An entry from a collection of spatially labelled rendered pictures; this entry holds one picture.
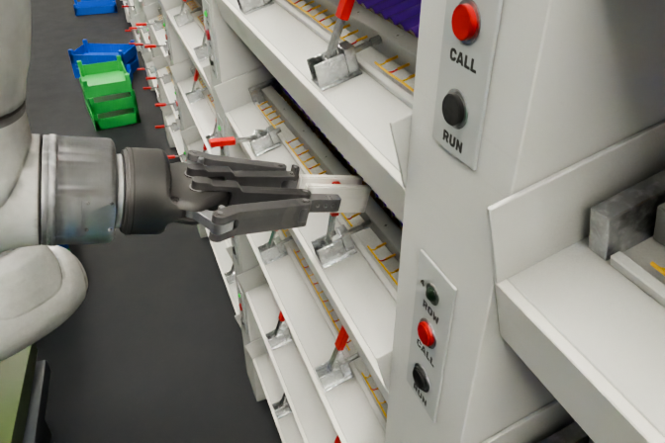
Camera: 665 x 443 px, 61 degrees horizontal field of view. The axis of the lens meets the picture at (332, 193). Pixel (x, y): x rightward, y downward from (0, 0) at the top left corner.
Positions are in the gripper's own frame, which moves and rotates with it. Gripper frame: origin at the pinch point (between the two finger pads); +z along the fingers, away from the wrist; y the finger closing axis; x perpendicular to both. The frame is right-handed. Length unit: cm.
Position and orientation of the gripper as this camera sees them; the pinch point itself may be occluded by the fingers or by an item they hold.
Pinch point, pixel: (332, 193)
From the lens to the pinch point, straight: 56.7
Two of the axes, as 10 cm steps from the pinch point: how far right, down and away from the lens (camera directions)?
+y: 3.7, 5.0, -7.8
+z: 9.0, 0.1, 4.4
